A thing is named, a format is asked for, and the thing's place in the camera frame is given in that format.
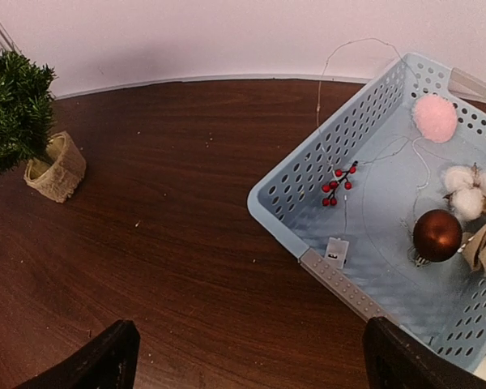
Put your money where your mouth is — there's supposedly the white battery box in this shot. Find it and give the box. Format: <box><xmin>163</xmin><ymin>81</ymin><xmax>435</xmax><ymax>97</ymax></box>
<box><xmin>325</xmin><ymin>237</ymin><xmax>349</xmax><ymax>269</ymax></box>

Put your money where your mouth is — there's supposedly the burlap tree pot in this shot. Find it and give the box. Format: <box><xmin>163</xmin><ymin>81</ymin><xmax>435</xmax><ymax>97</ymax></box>
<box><xmin>23</xmin><ymin>131</ymin><xmax>87</xmax><ymax>203</ymax></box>

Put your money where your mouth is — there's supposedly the light blue plastic basket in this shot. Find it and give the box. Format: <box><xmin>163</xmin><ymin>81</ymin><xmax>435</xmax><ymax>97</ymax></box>
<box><xmin>247</xmin><ymin>53</ymin><xmax>486</xmax><ymax>371</ymax></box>

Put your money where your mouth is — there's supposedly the pink pompom ornament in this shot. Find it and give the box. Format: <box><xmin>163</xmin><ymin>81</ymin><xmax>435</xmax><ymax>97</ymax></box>
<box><xmin>412</xmin><ymin>94</ymin><xmax>458</xmax><ymax>143</ymax></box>

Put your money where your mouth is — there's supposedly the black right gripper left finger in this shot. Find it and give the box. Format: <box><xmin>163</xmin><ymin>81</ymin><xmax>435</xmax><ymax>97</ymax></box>
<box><xmin>18</xmin><ymin>320</ymin><xmax>140</xmax><ymax>388</ymax></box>

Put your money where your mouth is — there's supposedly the red berry sprig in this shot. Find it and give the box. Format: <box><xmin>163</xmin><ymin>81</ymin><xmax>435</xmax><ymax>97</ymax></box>
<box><xmin>321</xmin><ymin>161</ymin><xmax>358</xmax><ymax>207</ymax></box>

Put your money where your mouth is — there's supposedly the wire fairy light string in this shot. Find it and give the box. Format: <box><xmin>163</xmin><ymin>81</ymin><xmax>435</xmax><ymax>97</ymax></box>
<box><xmin>315</xmin><ymin>37</ymin><xmax>430</xmax><ymax>260</ymax></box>

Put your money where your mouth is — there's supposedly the small green christmas tree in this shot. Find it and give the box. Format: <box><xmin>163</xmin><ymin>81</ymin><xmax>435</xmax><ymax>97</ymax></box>
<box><xmin>0</xmin><ymin>50</ymin><xmax>56</xmax><ymax>174</ymax></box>

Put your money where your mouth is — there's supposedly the white cotton boll ornament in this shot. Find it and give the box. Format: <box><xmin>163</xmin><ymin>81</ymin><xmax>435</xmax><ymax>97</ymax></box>
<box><xmin>442</xmin><ymin>164</ymin><xmax>486</xmax><ymax>221</ymax></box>

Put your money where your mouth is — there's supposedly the brown shiny ball ornament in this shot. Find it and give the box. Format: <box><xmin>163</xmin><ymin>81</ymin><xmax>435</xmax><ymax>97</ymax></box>
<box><xmin>412</xmin><ymin>209</ymin><xmax>463</xmax><ymax>267</ymax></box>

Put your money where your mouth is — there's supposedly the beige burlap bow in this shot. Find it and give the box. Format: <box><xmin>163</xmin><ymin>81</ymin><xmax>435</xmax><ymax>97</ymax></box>
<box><xmin>461</xmin><ymin>224</ymin><xmax>486</xmax><ymax>276</ymax></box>

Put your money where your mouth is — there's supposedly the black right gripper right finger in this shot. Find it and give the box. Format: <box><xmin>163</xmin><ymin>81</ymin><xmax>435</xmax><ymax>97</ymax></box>
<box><xmin>363</xmin><ymin>317</ymin><xmax>486</xmax><ymax>389</ymax></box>

